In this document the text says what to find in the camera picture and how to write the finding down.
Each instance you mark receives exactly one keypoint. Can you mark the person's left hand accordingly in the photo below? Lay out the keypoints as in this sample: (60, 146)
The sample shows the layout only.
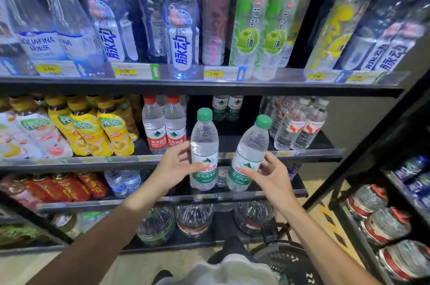
(171, 174)

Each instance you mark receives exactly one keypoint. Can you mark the person's right hand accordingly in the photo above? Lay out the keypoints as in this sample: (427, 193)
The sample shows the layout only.
(279, 187)

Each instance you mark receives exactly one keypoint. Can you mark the cluster of white cap bottles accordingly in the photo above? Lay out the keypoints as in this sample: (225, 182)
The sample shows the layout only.
(299, 123)

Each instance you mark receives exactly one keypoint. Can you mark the black shopping basket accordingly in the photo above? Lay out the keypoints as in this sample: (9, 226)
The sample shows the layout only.
(289, 261)

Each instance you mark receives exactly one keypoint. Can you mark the black opposite shelf unit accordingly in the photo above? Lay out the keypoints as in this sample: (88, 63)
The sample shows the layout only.
(369, 145)

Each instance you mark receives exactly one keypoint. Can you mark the person's right forearm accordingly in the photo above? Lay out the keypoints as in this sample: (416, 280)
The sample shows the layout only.
(326, 248)

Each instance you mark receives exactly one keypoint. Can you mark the person's left forearm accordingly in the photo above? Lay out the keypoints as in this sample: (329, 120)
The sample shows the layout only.
(100, 241)

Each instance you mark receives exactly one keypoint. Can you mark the row of small clear water bottles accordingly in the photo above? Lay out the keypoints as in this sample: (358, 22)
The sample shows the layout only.
(121, 182)

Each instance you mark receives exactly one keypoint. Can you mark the large red cap water bottle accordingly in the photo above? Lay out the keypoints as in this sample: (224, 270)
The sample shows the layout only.
(386, 226)
(366, 200)
(404, 259)

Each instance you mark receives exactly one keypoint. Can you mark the person's light grey shirt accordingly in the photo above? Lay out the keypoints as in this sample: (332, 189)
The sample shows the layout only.
(231, 273)

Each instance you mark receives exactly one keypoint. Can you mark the rows of blue label water bottles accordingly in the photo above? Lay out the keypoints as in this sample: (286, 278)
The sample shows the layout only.
(415, 177)

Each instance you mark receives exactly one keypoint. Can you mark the green label clear drink bottle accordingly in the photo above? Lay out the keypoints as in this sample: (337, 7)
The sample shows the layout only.
(277, 29)
(248, 26)

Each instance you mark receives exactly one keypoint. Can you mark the pink label drink bottle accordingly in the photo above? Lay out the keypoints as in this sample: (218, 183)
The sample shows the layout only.
(215, 16)

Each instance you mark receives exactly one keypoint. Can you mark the yellow label clear drink bottle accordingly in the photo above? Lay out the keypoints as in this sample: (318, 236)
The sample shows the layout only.
(300, 19)
(339, 33)

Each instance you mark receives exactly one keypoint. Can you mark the tall light blue water bottle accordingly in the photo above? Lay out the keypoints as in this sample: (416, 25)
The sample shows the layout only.
(33, 39)
(74, 36)

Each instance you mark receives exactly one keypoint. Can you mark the row of yellow cap tea bottles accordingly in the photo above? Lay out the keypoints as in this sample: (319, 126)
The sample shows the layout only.
(84, 127)

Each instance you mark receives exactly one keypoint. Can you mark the row of red wrapped drink bottles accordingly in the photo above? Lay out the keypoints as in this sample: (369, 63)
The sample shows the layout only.
(60, 189)

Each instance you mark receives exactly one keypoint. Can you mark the row of dark blue drink bottles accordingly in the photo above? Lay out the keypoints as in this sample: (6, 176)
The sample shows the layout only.
(181, 36)

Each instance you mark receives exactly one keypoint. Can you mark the cluster of white blue label drinks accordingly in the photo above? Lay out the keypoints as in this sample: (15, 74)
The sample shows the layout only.
(389, 46)

